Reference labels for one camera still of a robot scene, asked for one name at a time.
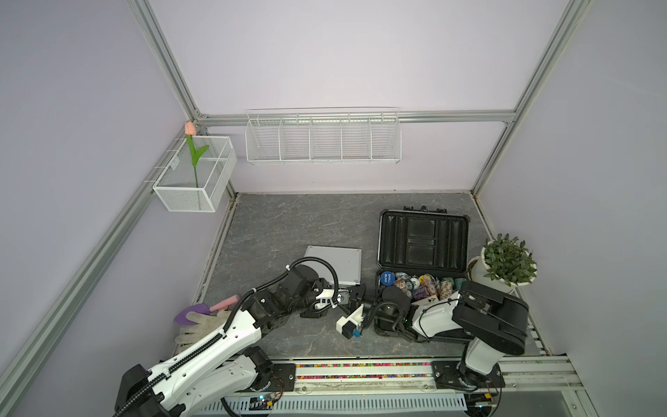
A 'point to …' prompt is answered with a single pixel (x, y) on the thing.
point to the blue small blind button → (387, 278)
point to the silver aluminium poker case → (346, 261)
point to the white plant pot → (477, 268)
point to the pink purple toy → (181, 314)
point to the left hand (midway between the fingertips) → (323, 289)
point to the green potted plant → (509, 261)
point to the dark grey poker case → (420, 241)
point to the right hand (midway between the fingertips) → (333, 285)
